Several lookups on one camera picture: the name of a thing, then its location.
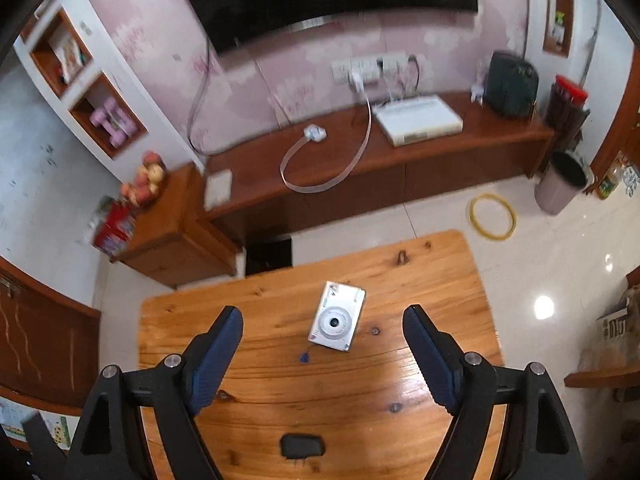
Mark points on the purple dumbbell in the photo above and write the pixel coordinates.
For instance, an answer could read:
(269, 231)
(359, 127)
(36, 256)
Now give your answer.
(120, 132)
(102, 116)

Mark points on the green bottle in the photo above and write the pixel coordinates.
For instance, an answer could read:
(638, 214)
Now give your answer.
(607, 187)

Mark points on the white set-top box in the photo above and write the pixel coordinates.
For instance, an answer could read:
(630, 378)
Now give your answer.
(417, 120)

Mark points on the dark green bag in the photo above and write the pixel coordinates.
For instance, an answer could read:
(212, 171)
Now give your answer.
(510, 85)

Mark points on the white charging puck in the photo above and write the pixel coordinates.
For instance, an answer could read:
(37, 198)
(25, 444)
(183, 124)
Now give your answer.
(315, 133)

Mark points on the white paper bag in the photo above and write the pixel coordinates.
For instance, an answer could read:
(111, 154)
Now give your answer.
(612, 327)

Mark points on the small green white ornament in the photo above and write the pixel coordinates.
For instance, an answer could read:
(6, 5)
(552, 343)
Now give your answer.
(559, 25)

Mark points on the wooden side cabinet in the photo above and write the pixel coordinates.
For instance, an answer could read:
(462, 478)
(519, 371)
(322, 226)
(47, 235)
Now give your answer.
(175, 230)

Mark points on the white wall sockets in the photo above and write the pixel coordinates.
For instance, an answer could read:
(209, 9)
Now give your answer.
(370, 66)

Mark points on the colourful packet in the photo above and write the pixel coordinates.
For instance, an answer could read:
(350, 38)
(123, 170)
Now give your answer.
(67, 57)

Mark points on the black power adapter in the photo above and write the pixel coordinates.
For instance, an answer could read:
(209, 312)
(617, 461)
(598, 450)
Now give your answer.
(301, 445)

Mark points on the wooden shelf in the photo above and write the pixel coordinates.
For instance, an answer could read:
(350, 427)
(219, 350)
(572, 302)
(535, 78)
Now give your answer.
(600, 377)

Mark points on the red printed box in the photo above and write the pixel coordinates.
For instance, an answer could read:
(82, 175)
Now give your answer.
(112, 230)

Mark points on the red-lidded jar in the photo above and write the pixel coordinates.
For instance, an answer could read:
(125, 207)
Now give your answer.
(567, 110)

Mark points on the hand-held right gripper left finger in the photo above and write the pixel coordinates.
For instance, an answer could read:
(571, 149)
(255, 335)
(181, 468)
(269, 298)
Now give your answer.
(215, 360)

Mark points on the white paper sheet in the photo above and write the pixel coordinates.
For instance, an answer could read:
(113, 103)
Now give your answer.
(218, 189)

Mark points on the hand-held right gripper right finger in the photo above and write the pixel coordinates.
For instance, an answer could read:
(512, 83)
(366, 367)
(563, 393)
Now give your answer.
(432, 360)

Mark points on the wooden wall niche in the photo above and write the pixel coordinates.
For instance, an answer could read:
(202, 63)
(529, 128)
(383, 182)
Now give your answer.
(568, 0)

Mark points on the grey trash bin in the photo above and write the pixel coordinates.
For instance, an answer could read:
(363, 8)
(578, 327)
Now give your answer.
(555, 192)

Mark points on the yellow hoop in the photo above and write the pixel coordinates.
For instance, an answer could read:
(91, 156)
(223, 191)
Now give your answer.
(472, 215)

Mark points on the white digital camera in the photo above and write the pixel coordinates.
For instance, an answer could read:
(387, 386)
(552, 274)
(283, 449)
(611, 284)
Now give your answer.
(336, 322)

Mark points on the small blue tag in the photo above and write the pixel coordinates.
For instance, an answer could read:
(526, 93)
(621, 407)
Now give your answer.
(304, 357)

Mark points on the colourful printed sheet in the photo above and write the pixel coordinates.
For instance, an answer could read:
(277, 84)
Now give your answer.
(60, 432)

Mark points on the brown wooden door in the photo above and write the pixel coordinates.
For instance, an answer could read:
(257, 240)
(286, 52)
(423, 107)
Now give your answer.
(40, 335)

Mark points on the white wall shelf unit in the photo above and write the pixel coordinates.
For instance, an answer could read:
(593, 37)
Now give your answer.
(100, 67)

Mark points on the black floor box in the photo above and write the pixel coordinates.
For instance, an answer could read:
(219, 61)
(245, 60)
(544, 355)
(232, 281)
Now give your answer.
(267, 255)

